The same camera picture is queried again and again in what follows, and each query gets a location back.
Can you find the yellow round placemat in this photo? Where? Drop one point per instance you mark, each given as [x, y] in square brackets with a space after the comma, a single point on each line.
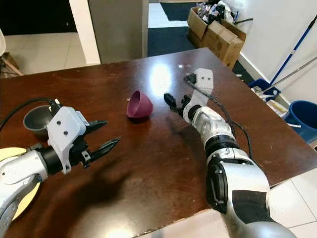
[7, 152]

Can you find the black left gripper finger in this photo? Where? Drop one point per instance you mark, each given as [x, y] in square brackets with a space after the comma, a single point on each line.
[103, 148]
[95, 126]

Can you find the blue dustpan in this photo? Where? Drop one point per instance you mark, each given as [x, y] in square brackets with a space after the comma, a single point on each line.
[265, 90]

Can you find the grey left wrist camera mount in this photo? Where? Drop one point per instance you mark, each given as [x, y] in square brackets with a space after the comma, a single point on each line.
[72, 130]

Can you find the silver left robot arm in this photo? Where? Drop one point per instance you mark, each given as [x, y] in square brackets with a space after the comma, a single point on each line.
[22, 183]

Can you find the blue bucket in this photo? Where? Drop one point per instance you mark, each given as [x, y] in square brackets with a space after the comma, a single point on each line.
[302, 119]

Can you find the maroon bowl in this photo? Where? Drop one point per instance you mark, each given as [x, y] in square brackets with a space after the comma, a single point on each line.
[139, 104]

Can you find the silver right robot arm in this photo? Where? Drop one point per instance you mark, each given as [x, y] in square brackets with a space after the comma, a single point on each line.
[237, 178]

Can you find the large cardboard box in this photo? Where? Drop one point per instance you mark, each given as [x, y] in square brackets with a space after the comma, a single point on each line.
[225, 42]

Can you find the cardboard box with clutter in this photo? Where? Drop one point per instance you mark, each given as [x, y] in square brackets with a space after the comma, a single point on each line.
[198, 22]

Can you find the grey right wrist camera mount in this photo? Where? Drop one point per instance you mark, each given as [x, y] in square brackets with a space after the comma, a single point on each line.
[202, 82]

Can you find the grey cup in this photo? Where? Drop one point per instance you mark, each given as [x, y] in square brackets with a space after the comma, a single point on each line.
[35, 121]

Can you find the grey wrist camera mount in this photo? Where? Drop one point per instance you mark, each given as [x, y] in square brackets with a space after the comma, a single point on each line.
[72, 130]
[202, 82]

